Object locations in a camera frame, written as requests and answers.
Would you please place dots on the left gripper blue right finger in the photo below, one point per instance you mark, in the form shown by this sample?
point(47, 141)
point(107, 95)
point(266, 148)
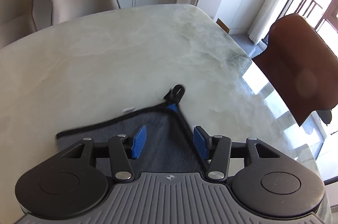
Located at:
point(217, 150)

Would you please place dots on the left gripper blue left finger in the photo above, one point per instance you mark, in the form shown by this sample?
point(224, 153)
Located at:
point(123, 148)

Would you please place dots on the grey and blue towel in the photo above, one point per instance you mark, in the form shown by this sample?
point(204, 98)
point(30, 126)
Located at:
point(169, 145)

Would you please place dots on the grey chair left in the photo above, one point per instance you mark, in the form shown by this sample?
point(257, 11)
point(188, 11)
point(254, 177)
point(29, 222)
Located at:
point(17, 20)

